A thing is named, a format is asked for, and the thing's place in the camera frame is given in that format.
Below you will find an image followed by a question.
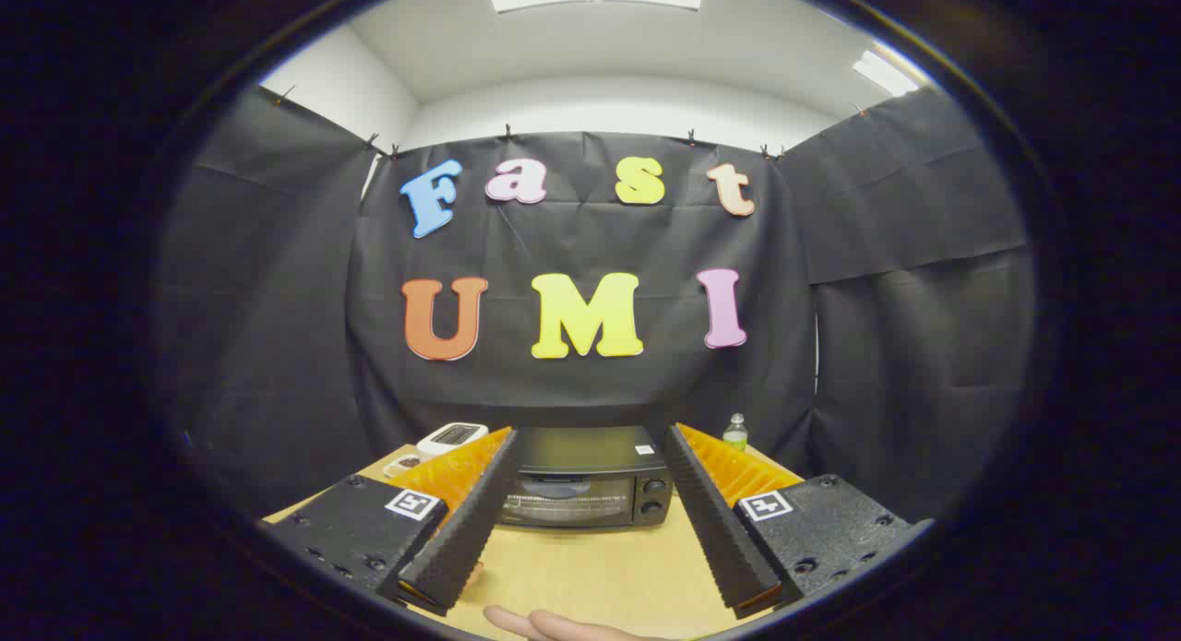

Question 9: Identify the black toaster oven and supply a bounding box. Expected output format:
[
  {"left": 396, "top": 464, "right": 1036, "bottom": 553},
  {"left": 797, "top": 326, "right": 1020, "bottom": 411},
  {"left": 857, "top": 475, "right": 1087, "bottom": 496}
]
[{"left": 494, "top": 426, "right": 674, "bottom": 531}]

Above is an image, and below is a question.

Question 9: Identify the white pop-up toaster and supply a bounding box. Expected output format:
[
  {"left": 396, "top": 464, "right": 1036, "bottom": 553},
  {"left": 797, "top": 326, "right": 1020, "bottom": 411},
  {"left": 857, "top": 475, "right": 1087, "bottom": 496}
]
[{"left": 415, "top": 422, "right": 489, "bottom": 457}]

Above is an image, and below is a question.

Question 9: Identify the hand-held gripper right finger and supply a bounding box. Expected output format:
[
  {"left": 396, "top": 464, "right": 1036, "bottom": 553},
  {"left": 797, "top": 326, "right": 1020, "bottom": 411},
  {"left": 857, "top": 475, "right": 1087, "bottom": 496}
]
[{"left": 664, "top": 423, "right": 933, "bottom": 621}]

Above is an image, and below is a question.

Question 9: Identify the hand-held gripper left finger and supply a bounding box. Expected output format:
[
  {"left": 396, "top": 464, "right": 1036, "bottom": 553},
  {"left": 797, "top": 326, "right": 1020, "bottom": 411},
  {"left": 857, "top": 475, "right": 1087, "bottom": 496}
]
[{"left": 263, "top": 426, "right": 519, "bottom": 616}]

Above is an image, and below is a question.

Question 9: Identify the small ceiling light panel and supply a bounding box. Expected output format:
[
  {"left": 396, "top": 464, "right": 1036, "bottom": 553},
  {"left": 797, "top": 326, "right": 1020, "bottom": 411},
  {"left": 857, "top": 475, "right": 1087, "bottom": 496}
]
[{"left": 851, "top": 49, "right": 922, "bottom": 98}]

